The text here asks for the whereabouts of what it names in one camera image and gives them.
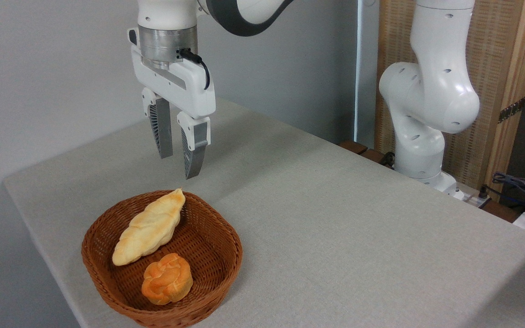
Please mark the woven wooden frame screen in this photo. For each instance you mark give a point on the woven wooden frame screen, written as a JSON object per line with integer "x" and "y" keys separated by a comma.
{"x": 490, "y": 45}

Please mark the round orange bread roll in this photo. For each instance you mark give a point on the round orange bread roll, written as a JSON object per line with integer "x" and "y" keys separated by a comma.
{"x": 167, "y": 279}

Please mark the long braided bread loaf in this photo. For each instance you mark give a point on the long braided bread loaf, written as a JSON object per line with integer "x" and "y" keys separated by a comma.
{"x": 148, "y": 228}

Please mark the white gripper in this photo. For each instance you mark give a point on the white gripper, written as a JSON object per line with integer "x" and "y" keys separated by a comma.
{"x": 185, "y": 86}

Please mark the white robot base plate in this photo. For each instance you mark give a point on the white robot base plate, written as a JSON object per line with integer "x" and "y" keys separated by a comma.
{"x": 467, "y": 195}

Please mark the grey tablecloth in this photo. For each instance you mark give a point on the grey tablecloth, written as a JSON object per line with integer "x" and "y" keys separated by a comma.
{"x": 335, "y": 228}

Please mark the metal hinge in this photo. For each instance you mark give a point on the metal hinge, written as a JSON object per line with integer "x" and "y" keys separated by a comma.
{"x": 512, "y": 110}

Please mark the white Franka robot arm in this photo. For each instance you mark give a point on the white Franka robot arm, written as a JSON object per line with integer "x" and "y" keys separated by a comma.
{"x": 431, "y": 91}

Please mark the white vertical partition edge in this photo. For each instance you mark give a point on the white vertical partition edge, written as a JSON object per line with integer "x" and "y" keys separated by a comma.
{"x": 358, "y": 68}

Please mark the brown wicker basket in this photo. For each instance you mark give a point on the brown wicker basket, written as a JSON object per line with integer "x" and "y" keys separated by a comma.
{"x": 208, "y": 246}

